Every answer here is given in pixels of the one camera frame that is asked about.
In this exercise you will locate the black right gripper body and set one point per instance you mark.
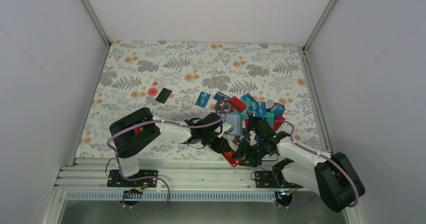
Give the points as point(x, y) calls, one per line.
point(254, 153)

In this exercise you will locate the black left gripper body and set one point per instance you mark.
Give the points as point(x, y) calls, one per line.
point(214, 146)

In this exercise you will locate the teal leather card holder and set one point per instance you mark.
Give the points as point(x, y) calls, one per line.
point(236, 122)

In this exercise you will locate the red card with black stripe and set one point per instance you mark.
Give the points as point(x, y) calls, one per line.
point(237, 105)

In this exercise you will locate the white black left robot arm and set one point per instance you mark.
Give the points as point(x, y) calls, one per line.
point(136, 131)

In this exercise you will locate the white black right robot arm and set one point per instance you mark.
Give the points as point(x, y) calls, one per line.
point(282, 162)

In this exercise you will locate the red yellow logo card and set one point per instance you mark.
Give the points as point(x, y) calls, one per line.
point(229, 157)

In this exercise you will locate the black VIP card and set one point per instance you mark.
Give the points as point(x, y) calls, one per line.
point(221, 106)

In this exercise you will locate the blue card front left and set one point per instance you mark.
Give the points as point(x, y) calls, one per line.
point(202, 99)

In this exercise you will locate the black card near left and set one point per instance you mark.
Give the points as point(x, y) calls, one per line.
point(163, 95)

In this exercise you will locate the white card with red circle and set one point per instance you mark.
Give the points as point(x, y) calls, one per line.
point(154, 89)

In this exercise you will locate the floral patterned table mat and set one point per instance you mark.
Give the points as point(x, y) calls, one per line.
point(269, 73)

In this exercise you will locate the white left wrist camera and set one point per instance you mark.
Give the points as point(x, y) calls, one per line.
point(225, 128)

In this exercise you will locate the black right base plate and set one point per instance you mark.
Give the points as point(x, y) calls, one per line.
point(271, 179)

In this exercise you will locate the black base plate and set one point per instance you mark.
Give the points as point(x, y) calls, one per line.
point(271, 179)
point(116, 180)

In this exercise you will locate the aluminium rail frame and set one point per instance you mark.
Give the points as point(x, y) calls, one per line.
point(177, 174)

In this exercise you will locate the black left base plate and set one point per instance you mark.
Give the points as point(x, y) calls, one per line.
point(116, 180)

